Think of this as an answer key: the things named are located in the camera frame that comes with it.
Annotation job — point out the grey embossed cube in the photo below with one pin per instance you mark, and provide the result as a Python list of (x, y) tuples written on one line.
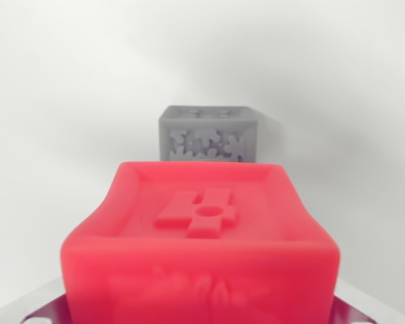
[(206, 130)]

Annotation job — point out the red embossed cube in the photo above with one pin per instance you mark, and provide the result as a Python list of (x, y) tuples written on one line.
[(202, 256)]

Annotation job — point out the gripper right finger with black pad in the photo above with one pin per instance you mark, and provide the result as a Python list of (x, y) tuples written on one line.
[(352, 308)]

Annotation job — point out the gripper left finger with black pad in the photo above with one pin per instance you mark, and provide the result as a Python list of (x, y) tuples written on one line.
[(52, 308)]

